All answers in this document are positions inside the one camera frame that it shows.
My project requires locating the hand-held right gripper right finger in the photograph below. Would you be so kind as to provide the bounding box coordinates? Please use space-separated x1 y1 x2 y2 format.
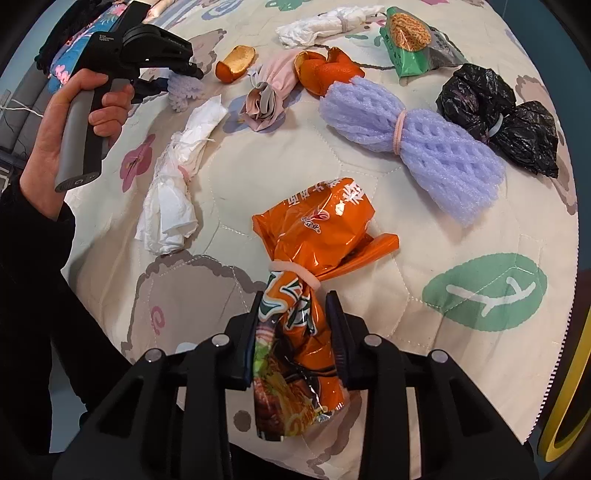
324 291 539 480

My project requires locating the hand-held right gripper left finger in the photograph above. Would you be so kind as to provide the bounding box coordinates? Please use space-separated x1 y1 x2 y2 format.
53 291 265 480

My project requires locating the white cable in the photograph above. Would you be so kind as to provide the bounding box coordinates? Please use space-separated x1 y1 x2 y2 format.
4 98 51 115

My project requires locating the blue floral cloth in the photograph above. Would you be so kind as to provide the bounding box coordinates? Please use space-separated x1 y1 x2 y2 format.
48 0 134 88

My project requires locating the small purple foam net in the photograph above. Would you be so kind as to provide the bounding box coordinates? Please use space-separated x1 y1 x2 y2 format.
167 74 206 112

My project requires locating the orange noodle packet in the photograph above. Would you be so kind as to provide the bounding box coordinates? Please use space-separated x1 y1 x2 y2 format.
252 178 400 439

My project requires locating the white plastic bag with band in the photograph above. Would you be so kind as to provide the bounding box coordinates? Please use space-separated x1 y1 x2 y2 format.
276 6 386 49

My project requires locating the large open orange peel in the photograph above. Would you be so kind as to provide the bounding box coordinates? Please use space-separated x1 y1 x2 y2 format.
294 47 365 97

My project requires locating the dark cloth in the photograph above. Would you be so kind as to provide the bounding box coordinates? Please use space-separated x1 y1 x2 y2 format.
34 0 116 75

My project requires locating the green snack packet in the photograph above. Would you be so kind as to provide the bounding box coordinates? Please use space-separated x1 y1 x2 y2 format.
379 6 467 78

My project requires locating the cream pillow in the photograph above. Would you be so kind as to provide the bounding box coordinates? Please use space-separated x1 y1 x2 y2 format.
141 0 190 26

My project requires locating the person's left hand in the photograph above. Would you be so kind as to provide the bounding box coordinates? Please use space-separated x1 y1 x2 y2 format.
27 69 137 219

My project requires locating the black plastic bag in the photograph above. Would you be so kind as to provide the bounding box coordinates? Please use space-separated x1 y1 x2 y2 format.
436 64 560 180

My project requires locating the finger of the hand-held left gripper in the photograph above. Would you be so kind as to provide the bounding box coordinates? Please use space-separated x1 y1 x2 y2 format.
150 59 205 81
131 76 171 103

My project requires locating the pink plastic bag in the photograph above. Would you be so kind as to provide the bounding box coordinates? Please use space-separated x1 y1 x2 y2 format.
244 51 305 132

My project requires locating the person's left forearm black sleeve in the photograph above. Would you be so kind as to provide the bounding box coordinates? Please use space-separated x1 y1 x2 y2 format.
0 176 139 480

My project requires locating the large purple foam net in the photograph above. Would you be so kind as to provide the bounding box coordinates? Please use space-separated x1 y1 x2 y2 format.
318 76 507 227

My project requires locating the yellow rimmed bin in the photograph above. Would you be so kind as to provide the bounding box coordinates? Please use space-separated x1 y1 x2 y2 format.
538 305 591 462

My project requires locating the small curled orange peel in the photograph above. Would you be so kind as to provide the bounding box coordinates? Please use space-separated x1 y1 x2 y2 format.
215 45 256 85

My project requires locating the white tissue bundle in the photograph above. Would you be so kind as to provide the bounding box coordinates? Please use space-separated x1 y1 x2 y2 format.
135 96 229 256

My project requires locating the printed blanket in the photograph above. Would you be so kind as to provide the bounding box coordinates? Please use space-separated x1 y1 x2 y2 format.
62 0 580 462

